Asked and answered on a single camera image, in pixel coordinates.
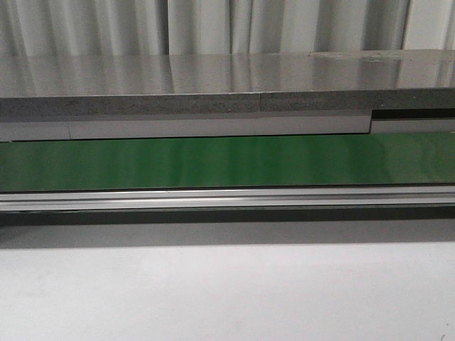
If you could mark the green conveyor belt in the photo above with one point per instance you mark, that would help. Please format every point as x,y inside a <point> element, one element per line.
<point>224,172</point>

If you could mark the grey stone counter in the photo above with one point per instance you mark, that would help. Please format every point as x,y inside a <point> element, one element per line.
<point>138,96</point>

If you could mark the white curtain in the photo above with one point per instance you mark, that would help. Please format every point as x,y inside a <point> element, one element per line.
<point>39,28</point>

